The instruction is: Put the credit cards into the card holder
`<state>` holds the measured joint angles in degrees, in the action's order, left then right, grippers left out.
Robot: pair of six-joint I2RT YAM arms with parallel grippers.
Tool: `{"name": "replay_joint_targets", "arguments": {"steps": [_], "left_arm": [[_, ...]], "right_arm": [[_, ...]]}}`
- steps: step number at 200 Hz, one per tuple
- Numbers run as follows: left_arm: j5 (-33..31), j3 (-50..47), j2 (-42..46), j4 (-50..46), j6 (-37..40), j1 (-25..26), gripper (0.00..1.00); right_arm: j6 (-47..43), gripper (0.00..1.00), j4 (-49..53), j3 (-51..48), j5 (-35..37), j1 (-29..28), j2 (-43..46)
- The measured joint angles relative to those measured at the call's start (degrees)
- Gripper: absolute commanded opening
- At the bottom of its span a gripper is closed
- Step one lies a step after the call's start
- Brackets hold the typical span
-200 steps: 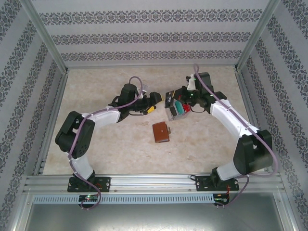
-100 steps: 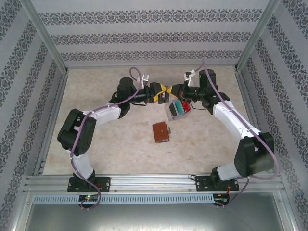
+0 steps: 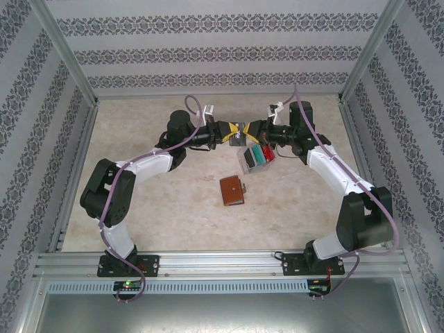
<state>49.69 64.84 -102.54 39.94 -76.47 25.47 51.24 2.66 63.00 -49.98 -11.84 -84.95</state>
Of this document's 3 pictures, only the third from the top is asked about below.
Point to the black VIP card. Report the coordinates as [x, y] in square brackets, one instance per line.
[237, 139]

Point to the clear acrylic card box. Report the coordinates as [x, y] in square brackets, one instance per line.
[256, 163]

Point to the brown leather card holder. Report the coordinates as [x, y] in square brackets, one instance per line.
[232, 190]

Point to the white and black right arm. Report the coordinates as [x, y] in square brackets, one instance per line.
[333, 170]

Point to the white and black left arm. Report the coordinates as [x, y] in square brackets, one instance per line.
[149, 166]

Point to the stack of teal cards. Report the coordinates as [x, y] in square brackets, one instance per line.
[258, 154]

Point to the right controller board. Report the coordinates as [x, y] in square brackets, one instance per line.
[320, 286]

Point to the controller board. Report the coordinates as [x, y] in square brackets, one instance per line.
[320, 286]
[127, 285]

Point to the left controller board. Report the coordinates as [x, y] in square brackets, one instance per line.
[127, 285]

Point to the metal sheet panel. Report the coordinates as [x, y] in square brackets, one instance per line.
[222, 315]

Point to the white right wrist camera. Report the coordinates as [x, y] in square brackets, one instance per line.
[275, 111]

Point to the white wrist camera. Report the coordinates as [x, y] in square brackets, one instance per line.
[209, 110]
[275, 111]

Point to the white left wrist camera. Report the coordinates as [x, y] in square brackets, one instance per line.
[209, 110]

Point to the aluminium side rail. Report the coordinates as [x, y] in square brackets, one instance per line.
[354, 138]
[84, 138]

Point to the aluminium frame post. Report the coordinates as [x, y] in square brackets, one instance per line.
[66, 52]
[371, 52]

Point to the aluminium mounting rail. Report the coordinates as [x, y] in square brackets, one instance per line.
[222, 263]

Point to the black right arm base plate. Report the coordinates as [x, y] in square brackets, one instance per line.
[291, 265]

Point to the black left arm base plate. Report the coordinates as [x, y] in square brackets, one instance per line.
[149, 265]

